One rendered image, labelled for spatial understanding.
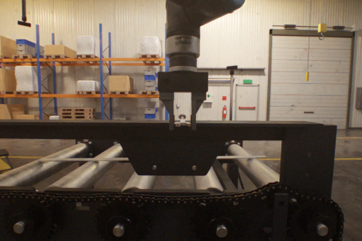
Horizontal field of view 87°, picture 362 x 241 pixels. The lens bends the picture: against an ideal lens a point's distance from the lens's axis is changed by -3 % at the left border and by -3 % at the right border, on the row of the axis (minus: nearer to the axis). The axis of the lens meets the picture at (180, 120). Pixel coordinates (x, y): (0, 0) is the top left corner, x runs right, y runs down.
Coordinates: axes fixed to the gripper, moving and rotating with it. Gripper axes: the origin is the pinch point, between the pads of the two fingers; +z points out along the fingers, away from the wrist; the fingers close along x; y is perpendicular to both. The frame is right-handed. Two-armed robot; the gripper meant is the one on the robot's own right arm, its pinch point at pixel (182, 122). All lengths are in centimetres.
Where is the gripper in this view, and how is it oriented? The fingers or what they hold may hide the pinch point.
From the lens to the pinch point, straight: 53.2
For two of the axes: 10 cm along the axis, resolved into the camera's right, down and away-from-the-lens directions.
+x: 10.0, 0.1, 0.0
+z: -0.1, 10.0, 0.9
